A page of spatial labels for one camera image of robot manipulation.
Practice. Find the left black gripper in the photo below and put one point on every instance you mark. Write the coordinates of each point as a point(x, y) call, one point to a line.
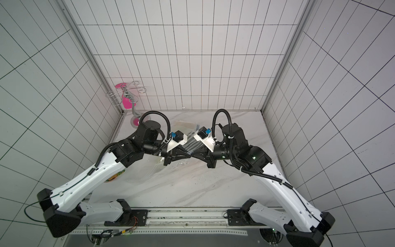
point(172, 154)

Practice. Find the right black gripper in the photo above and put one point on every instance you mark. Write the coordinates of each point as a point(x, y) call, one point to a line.
point(210, 158)

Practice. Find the clear plastic vacuum bag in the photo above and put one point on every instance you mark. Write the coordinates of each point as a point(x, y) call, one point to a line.
point(151, 165)

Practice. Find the green striped Doraemon towel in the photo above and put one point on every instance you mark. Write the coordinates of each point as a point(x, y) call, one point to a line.
point(192, 144)

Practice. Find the blue and cream towel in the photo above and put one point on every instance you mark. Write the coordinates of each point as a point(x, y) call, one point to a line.
point(186, 125)

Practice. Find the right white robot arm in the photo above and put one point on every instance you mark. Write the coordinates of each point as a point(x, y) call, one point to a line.
point(285, 194)

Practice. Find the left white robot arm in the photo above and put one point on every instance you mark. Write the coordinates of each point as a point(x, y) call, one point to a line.
point(64, 209)

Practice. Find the colourful snack packet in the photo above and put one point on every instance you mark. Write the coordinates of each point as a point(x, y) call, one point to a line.
point(115, 176)

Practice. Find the pink plastic cup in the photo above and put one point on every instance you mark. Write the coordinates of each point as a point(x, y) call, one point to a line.
point(128, 99)

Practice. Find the chrome cup holder stand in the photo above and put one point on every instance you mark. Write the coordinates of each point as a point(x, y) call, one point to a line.
point(136, 88)

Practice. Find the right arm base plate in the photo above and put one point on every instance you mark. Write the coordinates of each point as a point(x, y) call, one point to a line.
point(240, 218)

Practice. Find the aluminium mounting rail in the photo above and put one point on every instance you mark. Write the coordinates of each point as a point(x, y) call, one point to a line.
point(185, 216)

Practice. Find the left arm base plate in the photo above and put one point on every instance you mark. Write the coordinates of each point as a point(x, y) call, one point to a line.
point(130, 219)

